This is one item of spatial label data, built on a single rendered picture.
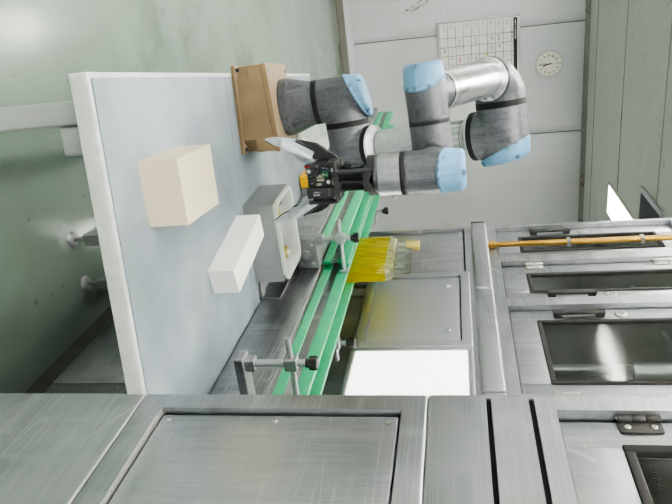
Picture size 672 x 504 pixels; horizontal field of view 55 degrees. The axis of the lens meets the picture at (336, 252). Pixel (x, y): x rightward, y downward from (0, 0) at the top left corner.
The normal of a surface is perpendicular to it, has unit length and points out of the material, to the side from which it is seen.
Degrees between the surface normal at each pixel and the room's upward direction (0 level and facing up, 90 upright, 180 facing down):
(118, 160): 0
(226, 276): 90
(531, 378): 90
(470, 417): 90
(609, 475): 90
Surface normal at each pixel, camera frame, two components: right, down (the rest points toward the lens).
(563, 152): -0.16, 0.41
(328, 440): -0.11, -0.91
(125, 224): 0.98, -0.04
